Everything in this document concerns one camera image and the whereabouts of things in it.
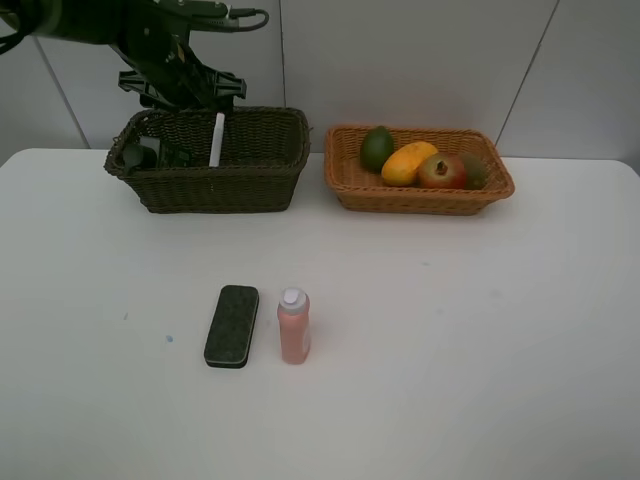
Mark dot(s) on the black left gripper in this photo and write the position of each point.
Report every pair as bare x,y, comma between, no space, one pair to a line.
207,89

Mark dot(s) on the dark green pump bottle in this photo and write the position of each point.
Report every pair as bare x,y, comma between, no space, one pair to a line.
153,153

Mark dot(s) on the white marker with red caps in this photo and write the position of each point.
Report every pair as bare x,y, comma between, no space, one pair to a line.
217,140

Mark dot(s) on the green lime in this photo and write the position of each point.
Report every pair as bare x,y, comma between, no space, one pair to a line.
377,146

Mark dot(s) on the yellow mango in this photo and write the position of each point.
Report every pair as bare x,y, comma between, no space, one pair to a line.
401,168

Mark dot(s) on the pink bottle with white cap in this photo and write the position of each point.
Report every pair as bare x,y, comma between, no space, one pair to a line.
294,325

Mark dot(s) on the black whiteboard eraser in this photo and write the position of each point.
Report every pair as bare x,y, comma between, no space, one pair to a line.
230,334

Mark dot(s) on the red pomegranate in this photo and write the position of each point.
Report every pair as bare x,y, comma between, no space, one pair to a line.
442,171

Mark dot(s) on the brown kiwi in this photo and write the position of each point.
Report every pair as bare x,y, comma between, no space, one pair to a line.
476,173

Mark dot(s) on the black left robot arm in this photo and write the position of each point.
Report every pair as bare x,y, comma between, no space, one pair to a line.
151,37

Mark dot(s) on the dark brown wicker basket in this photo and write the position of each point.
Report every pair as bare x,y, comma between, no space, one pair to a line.
263,152

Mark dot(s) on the orange wicker basket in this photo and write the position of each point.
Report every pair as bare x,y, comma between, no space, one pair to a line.
361,190

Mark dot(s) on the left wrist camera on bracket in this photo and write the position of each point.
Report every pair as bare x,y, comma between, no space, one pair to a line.
196,10

